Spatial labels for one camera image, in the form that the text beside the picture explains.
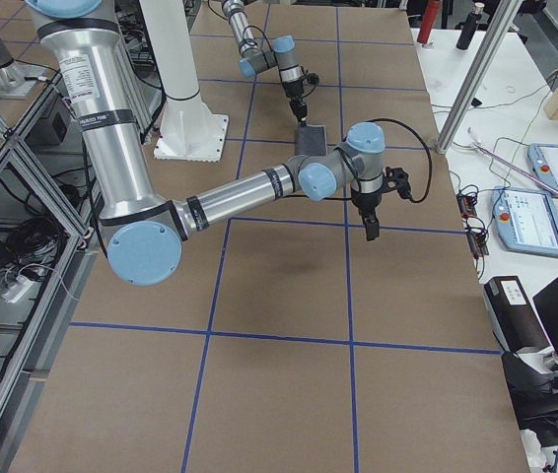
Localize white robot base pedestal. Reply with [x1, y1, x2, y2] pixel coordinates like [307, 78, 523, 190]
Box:
[140, 0, 229, 163]

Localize red cylinder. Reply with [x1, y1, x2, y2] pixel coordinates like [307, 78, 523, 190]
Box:
[417, 0, 442, 45]

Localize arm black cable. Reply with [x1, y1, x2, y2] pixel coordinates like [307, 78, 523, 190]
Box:
[237, 24, 319, 95]
[352, 117, 433, 204]

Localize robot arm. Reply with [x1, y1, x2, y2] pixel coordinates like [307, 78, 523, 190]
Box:
[220, 0, 308, 126]
[29, 1, 385, 286]

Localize white power strip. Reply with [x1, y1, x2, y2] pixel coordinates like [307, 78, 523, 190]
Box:
[1, 276, 34, 304]

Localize near teach pendant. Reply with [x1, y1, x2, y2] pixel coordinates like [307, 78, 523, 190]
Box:
[492, 187, 558, 258]

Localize aluminium frame post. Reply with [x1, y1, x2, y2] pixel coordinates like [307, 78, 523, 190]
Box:
[436, 0, 522, 155]

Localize pink and grey towel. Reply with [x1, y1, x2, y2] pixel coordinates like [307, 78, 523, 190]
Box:
[295, 124, 327, 156]

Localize small circuit board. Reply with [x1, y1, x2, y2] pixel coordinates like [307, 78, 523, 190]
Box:
[456, 193, 477, 219]

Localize brown cardboard box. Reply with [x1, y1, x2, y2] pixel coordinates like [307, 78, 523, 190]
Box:
[483, 276, 550, 354]

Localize black cylinder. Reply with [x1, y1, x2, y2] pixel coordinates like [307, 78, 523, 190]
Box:
[455, 2, 485, 50]

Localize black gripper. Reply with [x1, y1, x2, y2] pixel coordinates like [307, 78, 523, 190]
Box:
[282, 79, 308, 124]
[351, 189, 382, 241]

